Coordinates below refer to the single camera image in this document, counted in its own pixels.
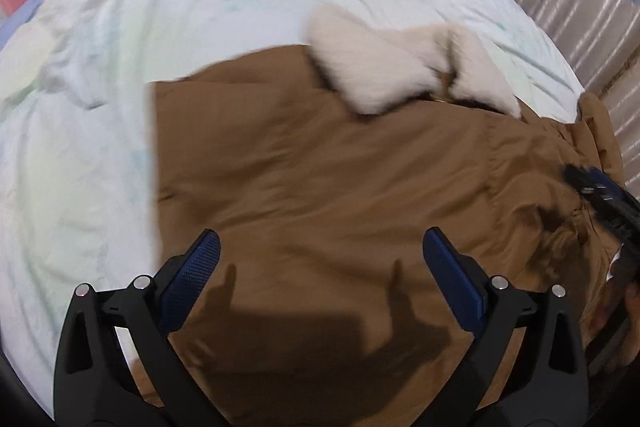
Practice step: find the light blue bed sheet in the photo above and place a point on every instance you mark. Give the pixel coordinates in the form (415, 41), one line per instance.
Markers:
(13, 23)

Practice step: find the brown puffer jacket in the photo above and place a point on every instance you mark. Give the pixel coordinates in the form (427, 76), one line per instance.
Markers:
(321, 167)

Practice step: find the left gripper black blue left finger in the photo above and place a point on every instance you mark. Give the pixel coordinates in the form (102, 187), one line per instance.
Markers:
(116, 365)

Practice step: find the person's right hand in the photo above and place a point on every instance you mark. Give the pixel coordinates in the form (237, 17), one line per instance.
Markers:
(619, 288)

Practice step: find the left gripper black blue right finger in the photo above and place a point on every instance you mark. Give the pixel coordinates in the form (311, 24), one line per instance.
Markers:
(525, 365)

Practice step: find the pale floral duvet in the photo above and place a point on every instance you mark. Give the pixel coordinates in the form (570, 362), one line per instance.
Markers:
(77, 171)

